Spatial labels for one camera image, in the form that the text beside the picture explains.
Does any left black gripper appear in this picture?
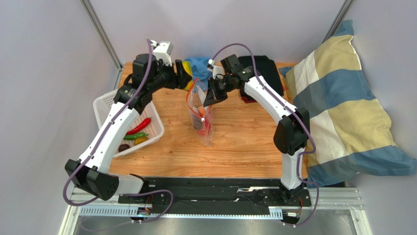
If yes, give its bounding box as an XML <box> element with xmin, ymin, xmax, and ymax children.
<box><xmin>147</xmin><ymin>58</ymin><xmax>191</xmax><ymax>94</ymax></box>

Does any yellow green mango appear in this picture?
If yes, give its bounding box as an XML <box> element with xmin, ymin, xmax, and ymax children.
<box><xmin>182</xmin><ymin>61</ymin><xmax>193</xmax><ymax>91</ymax></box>

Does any pink peach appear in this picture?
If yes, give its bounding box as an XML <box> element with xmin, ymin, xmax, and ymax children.
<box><xmin>197</xmin><ymin>106</ymin><xmax>206</xmax><ymax>117</ymax></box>

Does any clear orange-zip bag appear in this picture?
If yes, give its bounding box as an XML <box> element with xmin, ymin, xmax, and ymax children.
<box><xmin>186</xmin><ymin>78</ymin><xmax>214</xmax><ymax>146</ymax></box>

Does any red tomato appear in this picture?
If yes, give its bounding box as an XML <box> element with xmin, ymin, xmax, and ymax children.
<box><xmin>196</xmin><ymin>114</ymin><xmax>213</xmax><ymax>137</ymax></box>

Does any red chili pepper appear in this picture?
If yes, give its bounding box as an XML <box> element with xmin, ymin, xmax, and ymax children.
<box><xmin>126</xmin><ymin>117</ymin><xmax>152</xmax><ymax>135</ymax></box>

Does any purple eggplant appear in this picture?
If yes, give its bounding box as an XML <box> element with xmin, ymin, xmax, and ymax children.
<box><xmin>191</xmin><ymin>114</ymin><xmax>203</xmax><ymax>131</ymax></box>

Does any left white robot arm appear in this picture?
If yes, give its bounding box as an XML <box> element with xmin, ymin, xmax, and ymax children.
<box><xmin>63</xmin><ymin>53</ymin><xmax>192</xmax><ymax>205</ymax></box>

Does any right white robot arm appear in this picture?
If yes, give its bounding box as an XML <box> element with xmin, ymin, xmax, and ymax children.
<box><xmin>204</xmin><ymin>54</ymin><xmax>310</xmax><ymax>200</ymax></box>

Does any blue bucket hat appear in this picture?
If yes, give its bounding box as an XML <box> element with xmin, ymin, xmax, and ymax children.
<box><xmin>185</xmin><ymin>56</ymin><xmax>212</xmax><ymax>88</ymax></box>

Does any black folded cloth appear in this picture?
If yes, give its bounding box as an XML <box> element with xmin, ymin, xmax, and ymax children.
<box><xmin>238</xmin><ymin>55</ymin><xmax>284</xmax><ymax>103</ymax></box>

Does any white plastic basket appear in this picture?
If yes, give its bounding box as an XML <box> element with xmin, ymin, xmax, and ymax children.
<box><xmin>93</xmin><ymin>90</ymin><xmax>164</xmax><ymax>158</ymax></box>

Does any green chili pepper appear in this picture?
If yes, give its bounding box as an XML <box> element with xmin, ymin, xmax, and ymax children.
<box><xmin>123</xmin><ymin>132</ymin><xmax>148</xmax><ymax>140</ymax></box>

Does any yellow brown passion fruit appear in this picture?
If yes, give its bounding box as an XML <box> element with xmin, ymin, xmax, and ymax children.
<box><xmin>134</xmin><ymin>136</ymin><xmax>148</xmax><ymax>146</ymax></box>

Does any blue yellow checked pillow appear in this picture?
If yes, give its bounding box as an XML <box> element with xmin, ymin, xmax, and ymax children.
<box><xmin>279</xmin><ymin>20</ymin><xmax>417</xmax><ymax>187</ymax></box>

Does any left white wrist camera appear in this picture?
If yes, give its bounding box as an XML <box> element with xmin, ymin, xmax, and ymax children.
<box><xmin>151</xmin><ymin>40</ymin><xmax>174</xmax><ymax>67</ymax></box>

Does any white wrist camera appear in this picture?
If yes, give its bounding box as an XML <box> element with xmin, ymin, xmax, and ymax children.
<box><xmin>151</xmin><ymin>40</ymin><xmax>174</xmax><ymax>67</ymax></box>
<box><xmin>207</xmin><ymin>59</ymin><xmax>224</xmax><ymax>79</ymax></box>

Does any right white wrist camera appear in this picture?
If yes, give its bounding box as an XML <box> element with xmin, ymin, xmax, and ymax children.
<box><xmin>207</xmin><ymin>59</ymin><xmax>224</xmax><ymax>79</ymax></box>

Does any left aluminium corner post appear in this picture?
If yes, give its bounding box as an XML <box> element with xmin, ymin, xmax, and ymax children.
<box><xmin>80</xmin><ymin>0</ymin><xmax>124</xmax><ymax>87</ymax></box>

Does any aluminium corner post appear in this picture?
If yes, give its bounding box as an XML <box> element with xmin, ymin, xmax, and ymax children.
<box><xmin>323</xmin><ymin>0</ymin><xmax>356</xmax><ymax>43</ymax></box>
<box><xmin>80</xmin><ymin>0</ymin><xmax>124</xmax><ymax>87</ymax></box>

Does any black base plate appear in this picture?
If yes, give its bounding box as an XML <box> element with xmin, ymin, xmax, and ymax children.
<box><xmin>118</xmin><ymin>177</ymin><xmax>314</xmax><ymax>215</ymax></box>

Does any right aluminium corner post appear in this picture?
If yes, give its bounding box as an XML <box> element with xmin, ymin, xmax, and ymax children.
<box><xmin>323</xmin><ymin>0</ymin><xmax>356</xmax><ymax>43</ymax></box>

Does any aluminium frame rail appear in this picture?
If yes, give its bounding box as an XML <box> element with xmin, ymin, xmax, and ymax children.
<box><xmin>59</xmin><ymin>187</ymin><xmax>372</xmax><ymax>235</ymax></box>

